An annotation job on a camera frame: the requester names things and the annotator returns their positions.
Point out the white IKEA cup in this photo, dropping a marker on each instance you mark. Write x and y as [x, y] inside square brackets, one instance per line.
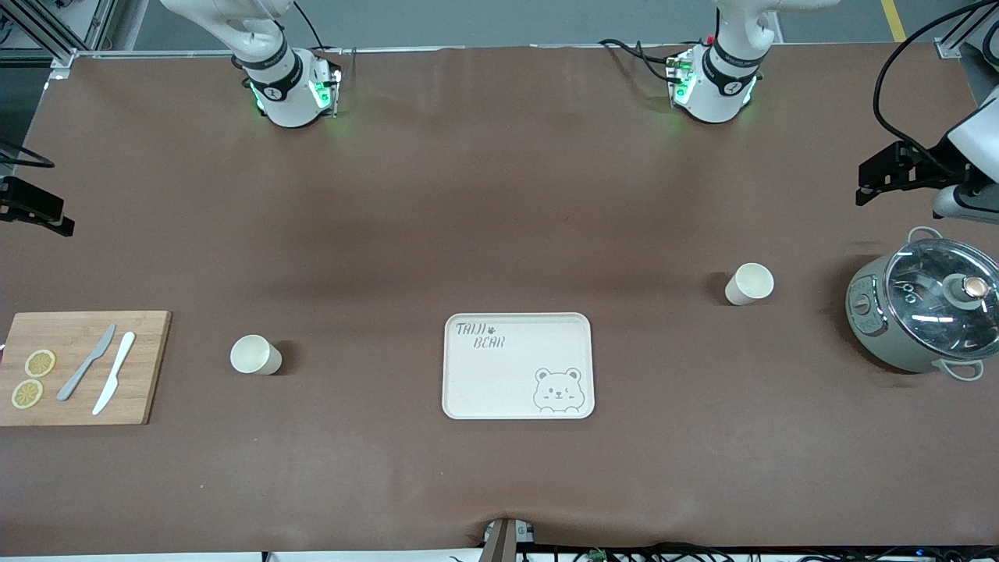
[250, 355]
[751, 282]

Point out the metal table clamp mount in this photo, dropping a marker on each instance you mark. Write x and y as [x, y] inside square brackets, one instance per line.
[503, 542]

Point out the white plastic knife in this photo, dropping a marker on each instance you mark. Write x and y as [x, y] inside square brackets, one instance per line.
[121, 359]

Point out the bamboo cutting board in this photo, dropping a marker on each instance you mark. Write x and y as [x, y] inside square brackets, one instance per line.
[78, 328]

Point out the beige bear print tray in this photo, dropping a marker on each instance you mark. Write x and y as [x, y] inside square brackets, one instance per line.
[507, 382]

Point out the grey plastic knife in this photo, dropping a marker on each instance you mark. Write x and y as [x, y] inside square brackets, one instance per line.
[101, 343]

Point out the glass pot lid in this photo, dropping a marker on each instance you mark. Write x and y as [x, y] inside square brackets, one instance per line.
[921, 312]

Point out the aluminium frame profile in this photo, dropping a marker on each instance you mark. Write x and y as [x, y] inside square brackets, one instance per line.
[948, 48]
[62, 56]

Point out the yellow lemon slice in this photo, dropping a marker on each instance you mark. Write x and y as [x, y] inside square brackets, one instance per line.
[40, 363]
[27, 393]

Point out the grey-green electric cooking pot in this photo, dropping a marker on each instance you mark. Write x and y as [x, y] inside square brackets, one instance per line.
[874, 328]

